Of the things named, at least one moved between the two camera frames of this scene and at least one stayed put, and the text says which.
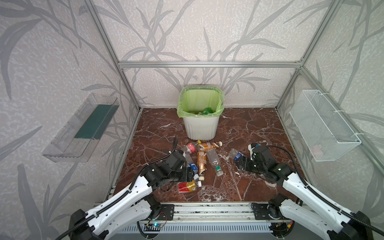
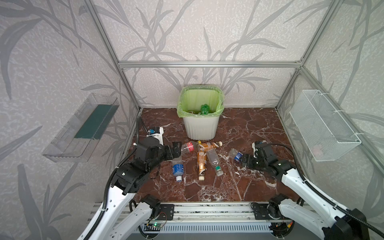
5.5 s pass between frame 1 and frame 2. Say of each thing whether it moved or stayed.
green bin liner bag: stayed
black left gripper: moved
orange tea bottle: stayed
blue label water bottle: stayed
